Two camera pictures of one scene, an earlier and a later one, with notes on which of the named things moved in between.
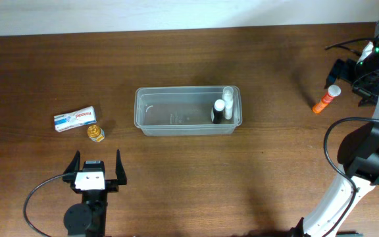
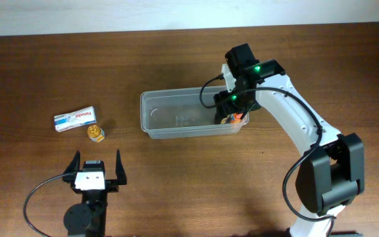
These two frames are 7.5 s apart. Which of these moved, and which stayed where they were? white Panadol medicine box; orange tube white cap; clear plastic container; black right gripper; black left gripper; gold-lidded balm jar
Moved: black right gripper; orange tube white cap
Stayed: clear plastic container; black left gripper; white Panadol medicine box; gold-lidded balm jar
